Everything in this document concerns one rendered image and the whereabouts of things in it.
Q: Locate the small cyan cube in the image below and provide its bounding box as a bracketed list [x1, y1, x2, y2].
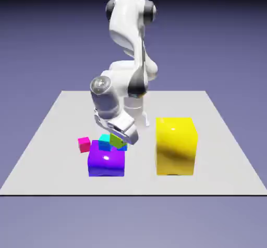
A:
[98, 133, 113, 152]

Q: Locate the large yellow box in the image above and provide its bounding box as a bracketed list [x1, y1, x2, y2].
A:
[155, 117, 198, 176]

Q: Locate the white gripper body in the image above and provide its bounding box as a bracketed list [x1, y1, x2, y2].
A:
[106, 114, 139, 145]

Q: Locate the large purple box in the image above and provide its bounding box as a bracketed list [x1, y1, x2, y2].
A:
[87, 140, 126, 177]

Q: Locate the small pink cube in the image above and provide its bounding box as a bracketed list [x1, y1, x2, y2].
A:
[77, 137, 91, 154]

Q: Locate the small green cube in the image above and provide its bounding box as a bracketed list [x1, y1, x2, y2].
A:
[110, 133, 127, 150]

